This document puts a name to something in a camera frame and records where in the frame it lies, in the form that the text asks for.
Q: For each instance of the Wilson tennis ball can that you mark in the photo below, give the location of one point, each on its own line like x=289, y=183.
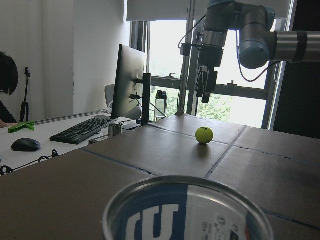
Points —
x=183, y=208

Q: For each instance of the black computer monitor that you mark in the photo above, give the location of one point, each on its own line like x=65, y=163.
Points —
x=132, y=84

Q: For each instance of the green plastic part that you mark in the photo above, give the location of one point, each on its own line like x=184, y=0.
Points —
x=22, y=125

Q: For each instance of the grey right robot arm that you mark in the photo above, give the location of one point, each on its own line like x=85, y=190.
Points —
x=258, y=44

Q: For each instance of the Wilson yellow tennis ball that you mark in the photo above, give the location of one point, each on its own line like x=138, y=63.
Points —
x=204, y=135

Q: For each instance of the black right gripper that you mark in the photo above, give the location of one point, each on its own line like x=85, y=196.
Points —
x=211, y=57

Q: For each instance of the metal camera post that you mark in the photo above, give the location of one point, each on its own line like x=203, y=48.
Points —
x=186, y=59

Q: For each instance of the black keyboard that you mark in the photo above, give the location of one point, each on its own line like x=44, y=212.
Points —
x=82, y=131

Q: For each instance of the metal cylinder cup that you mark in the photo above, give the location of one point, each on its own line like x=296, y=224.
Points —
x=114, y=129

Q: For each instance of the grey office chair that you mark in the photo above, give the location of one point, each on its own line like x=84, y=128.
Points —
x=109, y=94

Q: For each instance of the clear water bottle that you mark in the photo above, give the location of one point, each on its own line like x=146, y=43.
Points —
x=160, y=109

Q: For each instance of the black computer mouse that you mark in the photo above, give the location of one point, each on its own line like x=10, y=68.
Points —
x=26, y=145

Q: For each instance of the black tripod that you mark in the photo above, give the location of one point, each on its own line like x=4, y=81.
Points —
x=24, y=111

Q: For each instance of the seated person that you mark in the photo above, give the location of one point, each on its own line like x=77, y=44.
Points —
x=9, y=79

